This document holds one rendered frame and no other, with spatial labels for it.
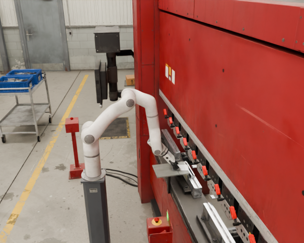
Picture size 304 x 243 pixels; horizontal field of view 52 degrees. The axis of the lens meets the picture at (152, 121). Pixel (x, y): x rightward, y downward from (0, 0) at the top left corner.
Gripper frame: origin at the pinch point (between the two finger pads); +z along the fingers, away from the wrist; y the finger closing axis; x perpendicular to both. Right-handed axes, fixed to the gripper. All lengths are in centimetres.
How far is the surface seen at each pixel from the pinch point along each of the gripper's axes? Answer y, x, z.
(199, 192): -23.5, -4.8, 17.2
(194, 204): -30.3, 2.0, 18.2
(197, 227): -55, 3, 17
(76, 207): 79, 146, 12
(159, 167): 2.1, 12.0, -6.5
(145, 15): 82, -52, -96
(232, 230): -55, -13, 34
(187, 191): -18.4, 2.6, 13.7
